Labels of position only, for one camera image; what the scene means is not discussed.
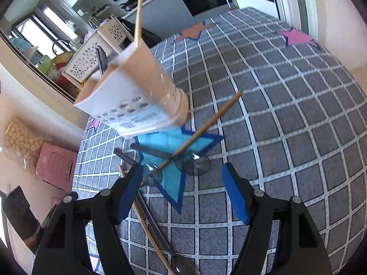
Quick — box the pink plastic box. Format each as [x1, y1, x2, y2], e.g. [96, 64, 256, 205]
[35, 143, 78, 193]

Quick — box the long wooden chopstick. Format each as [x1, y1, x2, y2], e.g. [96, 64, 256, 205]
[117, 165, 177, 275]

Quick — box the beige plastic utensil holder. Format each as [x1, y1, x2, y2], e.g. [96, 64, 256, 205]
[74, 40, 189, 138]

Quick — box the wooden chopstick on table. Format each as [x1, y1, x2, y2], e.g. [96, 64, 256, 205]
[131, 92, 241, 176]

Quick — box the dark grey metal spoon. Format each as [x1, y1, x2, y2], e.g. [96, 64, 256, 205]
[96, 45, 108, 76]

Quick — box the beige plastic basket shelf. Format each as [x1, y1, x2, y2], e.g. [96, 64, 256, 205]
[62, 17, 134, 89]

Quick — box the grey checkered star tablecloth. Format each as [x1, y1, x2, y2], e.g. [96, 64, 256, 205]
[71, 7, 367, 275]

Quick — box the black wok on stove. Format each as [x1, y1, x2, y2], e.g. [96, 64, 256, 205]
[120, 0, 138, 12]

